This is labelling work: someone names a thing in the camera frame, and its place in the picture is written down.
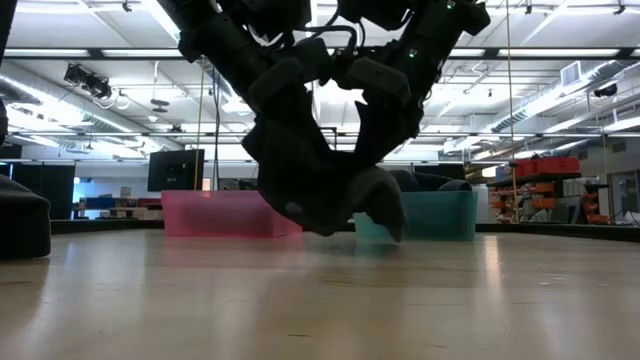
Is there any silver ceiling air duct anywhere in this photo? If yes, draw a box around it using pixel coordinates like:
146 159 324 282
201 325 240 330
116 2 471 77
491 59 640 135

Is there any teal translucent plastic bin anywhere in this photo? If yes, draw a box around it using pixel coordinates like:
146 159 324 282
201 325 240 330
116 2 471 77
353 190 479 243

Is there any navy blue bucket hat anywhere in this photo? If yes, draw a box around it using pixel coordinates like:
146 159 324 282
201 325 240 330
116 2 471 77
438 178 474 194
388 169 454 194

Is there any black cabinet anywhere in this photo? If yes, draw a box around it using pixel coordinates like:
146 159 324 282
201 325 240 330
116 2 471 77
0 143 77 222

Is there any black monitor screen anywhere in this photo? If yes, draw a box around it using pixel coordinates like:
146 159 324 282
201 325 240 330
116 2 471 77
146 148 207 193

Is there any dark grey bucket hat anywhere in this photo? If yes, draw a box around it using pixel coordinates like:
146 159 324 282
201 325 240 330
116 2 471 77
257 144 407 245
0 174 53 261

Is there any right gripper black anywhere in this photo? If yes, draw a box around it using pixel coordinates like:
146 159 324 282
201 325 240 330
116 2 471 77
347 56 424 169

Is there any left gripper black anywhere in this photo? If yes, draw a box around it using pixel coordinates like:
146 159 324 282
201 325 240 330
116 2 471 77
242 55 334 161

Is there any shelf with red bins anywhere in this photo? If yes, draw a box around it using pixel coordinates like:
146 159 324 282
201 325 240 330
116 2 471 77
486 155 584 225

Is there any yellow pole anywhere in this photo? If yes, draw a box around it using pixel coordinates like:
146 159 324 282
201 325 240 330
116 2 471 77
508 161 520 224

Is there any red translucent plastic bin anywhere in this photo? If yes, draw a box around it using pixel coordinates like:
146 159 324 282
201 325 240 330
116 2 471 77
160 189 304 239

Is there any black ceiling device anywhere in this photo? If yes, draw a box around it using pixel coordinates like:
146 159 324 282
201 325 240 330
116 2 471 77
62 63 114 101

